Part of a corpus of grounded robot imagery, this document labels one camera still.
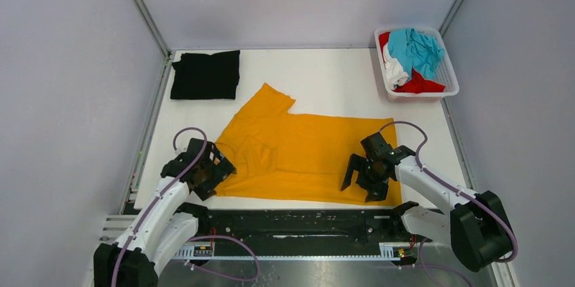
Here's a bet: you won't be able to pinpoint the white slotted cable duct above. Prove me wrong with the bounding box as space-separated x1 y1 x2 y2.
172 242 418 261

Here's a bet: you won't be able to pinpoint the aluminium frame rail left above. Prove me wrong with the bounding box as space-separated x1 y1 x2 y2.
132 0 172 58

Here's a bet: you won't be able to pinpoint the orange t shirt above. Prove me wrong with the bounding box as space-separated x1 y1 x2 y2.
216 84 397 205

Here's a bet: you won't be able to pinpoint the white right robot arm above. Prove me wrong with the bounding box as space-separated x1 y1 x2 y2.
341 133 518 272

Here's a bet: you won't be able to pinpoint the folded black t shirt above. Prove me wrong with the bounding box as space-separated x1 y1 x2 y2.
170 50 240 100

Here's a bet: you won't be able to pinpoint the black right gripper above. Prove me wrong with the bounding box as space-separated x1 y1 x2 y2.
340 153 389 202

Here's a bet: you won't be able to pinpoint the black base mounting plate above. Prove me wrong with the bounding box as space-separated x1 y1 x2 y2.
185 209 421 254

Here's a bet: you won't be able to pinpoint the white plastic laundry basket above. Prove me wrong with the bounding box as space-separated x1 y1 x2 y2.
374 26 459 102

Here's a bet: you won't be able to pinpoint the red t shirt in basket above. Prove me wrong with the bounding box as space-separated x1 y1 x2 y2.
376 31 445 94

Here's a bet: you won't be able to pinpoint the teal t shirt in basket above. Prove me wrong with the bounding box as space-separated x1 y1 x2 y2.
387 28 445 80

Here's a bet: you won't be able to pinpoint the white t shirt in basket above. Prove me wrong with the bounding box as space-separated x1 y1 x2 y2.
382 43 410 90

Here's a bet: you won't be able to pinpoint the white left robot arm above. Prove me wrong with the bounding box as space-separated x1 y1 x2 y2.
93 138 236 286

